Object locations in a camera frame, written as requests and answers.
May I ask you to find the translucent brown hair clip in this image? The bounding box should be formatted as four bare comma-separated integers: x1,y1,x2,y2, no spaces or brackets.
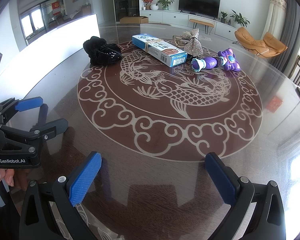
172,34,188,47

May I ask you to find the black sequined scrunchie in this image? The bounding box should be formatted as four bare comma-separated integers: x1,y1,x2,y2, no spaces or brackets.
83,36,122,66

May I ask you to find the brown cardboard box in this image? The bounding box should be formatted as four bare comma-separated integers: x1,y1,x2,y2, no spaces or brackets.
119,16,149,24

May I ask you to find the covered standing air conditioner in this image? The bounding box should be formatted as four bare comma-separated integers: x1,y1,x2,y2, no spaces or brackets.
262,0,288,48

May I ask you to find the orange lounge chair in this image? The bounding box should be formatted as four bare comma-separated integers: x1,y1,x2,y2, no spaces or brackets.
234,27,288,60

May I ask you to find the purple toy wand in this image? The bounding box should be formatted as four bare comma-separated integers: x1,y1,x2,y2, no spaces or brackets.
191,49,241,73

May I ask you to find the black flat television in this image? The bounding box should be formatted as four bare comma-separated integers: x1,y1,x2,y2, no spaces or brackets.
179,0,221,18

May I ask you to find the blue and white carton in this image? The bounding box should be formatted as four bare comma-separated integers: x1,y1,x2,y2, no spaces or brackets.
132,33,187,68

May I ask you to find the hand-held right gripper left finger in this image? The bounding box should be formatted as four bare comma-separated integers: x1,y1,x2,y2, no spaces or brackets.
19,151,102,240

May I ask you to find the white television cabinet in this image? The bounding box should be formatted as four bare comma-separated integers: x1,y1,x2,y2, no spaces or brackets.
139,9,240,35

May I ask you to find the silver rhinestone bow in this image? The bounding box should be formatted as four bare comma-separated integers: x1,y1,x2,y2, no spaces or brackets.
181,29,203,55

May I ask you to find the person's left hand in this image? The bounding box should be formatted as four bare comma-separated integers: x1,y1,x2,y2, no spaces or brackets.
0,167,28,207

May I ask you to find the brown patterned glass desktop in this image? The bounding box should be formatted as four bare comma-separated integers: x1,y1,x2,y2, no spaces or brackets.
0,21,300,240

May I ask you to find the green potted plant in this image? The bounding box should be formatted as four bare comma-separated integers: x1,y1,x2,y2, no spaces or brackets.
157,0,175,10

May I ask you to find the large leafy potted plant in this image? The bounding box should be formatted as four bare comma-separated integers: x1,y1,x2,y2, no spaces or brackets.
230,10,250,28

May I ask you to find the wooden bench with hairpin legs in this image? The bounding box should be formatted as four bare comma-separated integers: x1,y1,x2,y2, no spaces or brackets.
189,19,215,34

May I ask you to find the dark glass display cabinet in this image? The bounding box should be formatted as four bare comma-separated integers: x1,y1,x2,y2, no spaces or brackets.
112,0,140,23

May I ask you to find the grey curtain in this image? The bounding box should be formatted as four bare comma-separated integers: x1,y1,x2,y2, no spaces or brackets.
281,0,300,78

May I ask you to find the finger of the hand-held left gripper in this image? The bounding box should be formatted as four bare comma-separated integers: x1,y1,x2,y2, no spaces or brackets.
0,119,69,142
0,97,44,127

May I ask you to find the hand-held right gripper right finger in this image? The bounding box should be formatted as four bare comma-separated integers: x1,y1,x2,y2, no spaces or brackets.
205,152,287,240

